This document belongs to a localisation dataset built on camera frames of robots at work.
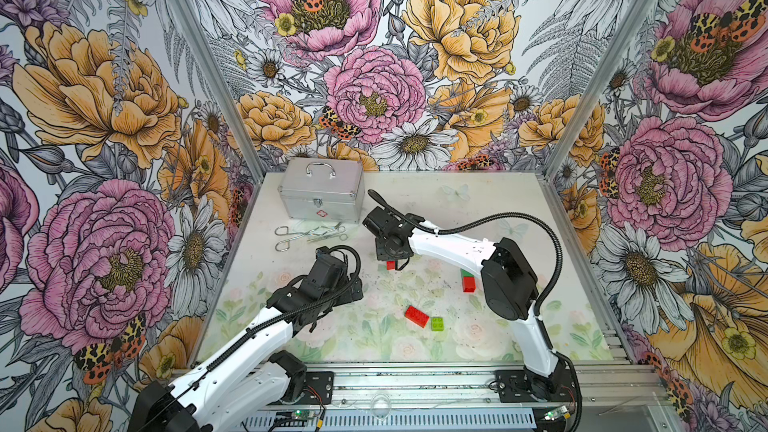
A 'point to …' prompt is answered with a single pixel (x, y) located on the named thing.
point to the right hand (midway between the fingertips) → (390, 257)
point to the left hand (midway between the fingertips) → (344, 295)
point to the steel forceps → (284, 245)
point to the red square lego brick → (391, 265)
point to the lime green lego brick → (437, 324)
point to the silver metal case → (323, 189)
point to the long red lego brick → (416, 316)
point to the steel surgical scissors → (284, 230)
